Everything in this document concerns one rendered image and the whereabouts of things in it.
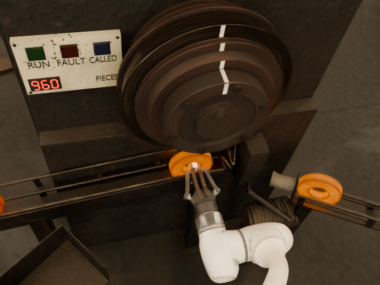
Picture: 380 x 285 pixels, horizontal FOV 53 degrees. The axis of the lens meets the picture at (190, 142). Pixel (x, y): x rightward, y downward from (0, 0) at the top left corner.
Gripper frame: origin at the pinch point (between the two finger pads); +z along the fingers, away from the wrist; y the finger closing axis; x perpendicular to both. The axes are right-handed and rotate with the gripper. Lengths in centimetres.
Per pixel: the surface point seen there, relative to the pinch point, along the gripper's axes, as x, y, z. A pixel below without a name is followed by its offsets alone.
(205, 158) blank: 4.1, 3.5, -1.7
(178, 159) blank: 4.8, -5.7, -0.9
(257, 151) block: 5.4, 21.6, -3.0
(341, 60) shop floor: -85, 154, 107
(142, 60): 52, -18, 1
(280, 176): -4.5, 31.6, -9.7
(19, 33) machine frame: 49, -45, 16
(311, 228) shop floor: -74, 72, -14
